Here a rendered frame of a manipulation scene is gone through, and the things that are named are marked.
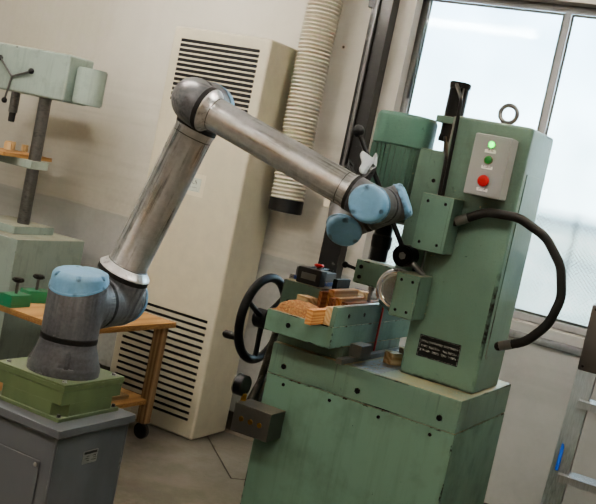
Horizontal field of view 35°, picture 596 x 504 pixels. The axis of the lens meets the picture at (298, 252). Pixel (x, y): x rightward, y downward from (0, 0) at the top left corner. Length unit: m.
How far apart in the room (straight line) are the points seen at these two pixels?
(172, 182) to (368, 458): 0.91
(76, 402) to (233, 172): 1.90
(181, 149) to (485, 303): 0.90
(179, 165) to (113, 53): 2.53
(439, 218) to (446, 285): 0.20
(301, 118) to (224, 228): 0.59
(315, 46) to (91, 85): 1.07
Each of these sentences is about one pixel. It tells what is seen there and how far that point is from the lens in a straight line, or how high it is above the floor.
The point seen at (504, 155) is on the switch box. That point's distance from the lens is 2.52.
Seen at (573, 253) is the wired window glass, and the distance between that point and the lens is 4.01.
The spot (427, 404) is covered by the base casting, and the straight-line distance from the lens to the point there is 2.54.
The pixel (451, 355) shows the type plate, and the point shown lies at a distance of 2.62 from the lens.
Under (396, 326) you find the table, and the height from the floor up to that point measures 0.88.
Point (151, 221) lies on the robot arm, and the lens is 2.61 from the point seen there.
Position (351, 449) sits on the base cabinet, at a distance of 2.65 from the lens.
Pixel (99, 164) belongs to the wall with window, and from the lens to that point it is 5.03.
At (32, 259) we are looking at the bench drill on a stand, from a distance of 4.64.
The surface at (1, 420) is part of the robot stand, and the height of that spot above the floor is 0.51.
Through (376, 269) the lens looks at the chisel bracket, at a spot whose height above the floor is 1.05.
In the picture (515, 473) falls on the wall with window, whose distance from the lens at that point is 4.07.
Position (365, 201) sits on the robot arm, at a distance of 2.23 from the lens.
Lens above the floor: 1.31
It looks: 5 degrees down
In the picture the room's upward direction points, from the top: 12 degrees clockwise
